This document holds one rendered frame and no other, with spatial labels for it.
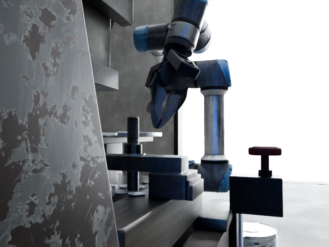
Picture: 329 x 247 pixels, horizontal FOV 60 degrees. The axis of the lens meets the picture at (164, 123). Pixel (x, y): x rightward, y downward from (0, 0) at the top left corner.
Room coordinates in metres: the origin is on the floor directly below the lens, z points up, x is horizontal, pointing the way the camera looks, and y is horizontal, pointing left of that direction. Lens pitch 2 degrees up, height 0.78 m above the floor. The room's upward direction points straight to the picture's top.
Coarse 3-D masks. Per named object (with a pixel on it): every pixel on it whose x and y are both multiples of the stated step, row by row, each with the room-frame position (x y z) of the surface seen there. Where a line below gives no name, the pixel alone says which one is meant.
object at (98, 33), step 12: (84, 0) 0.43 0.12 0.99; (84, 12) 0.43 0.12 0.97; (96, 12) 0.46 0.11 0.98; (96, 24) 0.46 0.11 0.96; (108, 24) 0.49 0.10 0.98; (96, 36) 0.46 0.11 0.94; (108, 36) 0.49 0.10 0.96; (96, 48) 0.46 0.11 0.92; (108, 48) 0.50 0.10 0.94; (96, 60) 0.46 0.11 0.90; (108, 60) 0.50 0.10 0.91
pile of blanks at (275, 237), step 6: (276, 234) 1.62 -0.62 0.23; (246, 240) 1.56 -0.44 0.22; (252, 240) 1.55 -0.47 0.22; (258, 240) 1.55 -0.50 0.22; (264, 240) 1.55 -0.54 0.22; (270, 240) 1.57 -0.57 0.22; (276, 240) 1.60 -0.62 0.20; (246, 246) 1.56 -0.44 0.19; (252, 246) 1.57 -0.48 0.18; (258, 246) 1.55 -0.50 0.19; (264, 246) 1.57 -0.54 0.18; (270, 246) 1.57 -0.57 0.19; (276, 246) 1.61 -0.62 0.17
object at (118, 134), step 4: (104, 132) 0.53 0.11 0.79; (108, 132) 0.54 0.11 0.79; (112, 132) 0.54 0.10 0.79; (120, 132) 0.45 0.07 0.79; (124, 132) 0.45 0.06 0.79; (140, 132) 0.48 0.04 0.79; (144, 132) 0.48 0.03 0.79; (148, 132) 0.49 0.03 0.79; (152, 132) 0.51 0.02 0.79; (156, 132) 0.52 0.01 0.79; (160, 132) 0.55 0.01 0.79; (104, 136) 0.44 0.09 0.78; (108, 136) 0.47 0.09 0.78; (112, 136) 0.45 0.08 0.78; (116, 136) 0.45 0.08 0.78; (120, 136) 0.45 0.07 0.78; (124, 136) 0.46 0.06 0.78; (140, 136) 0.48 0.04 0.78; (144, 136) 0.49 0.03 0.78; (148, 136) 0.50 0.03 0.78; (152, 136) 0.51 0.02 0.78; (156, 136) 0.52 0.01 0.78; (160, 136) 0.56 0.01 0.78
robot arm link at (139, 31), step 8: (160, 24) 0.80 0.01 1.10; (168, 24) 0.79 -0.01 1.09; (136, 32) 0.80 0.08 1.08; (144, 32) 0.80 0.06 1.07; (152, 32) 0.79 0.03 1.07; (160, 32) 0.78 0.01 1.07; (136, 40) 0.81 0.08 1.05; (144, 40) 0.80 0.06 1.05; (152, 40) 0.79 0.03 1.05; (160, 40) 0.79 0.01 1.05; (136, 48) 0.82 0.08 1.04; (144, 48) 0.82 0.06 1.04; (152, 48) 0.81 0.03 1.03; (160, 48) 0.81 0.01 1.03; (160, 56) 0.88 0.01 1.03; (192, 80) 1.14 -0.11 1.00; (192, 88) 1.19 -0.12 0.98
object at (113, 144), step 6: (108, 138) 0.51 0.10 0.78; (114, 138) 0.53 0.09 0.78; (120, 138) 0.55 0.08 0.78; (126, 138) 0.57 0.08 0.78; (144, 138) 0.65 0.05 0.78; (150, 138) 0.69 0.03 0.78; (108, 144) 0.55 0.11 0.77; (114, 144) 0.57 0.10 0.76; (120, 144) 0.59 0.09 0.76; (108, 150) 0.55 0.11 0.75; (114, 150) 0.57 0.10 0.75; (120, 150) 0.59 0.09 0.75
